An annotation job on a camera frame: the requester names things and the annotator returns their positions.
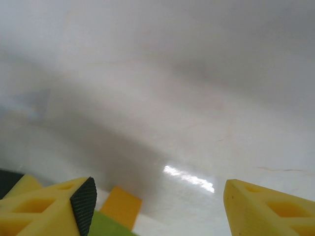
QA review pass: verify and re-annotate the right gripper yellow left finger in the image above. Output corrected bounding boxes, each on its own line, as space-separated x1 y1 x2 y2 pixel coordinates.
0 174 98 236

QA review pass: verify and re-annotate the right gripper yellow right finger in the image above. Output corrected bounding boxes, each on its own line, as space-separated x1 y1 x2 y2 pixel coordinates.
222 179 315 236

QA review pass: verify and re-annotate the green rectangular lego brick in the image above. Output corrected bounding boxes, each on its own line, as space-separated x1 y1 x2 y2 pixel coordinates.
87 210 141 236

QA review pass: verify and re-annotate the orange lego brick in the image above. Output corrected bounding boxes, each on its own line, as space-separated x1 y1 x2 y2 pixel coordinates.
99 185 143 232

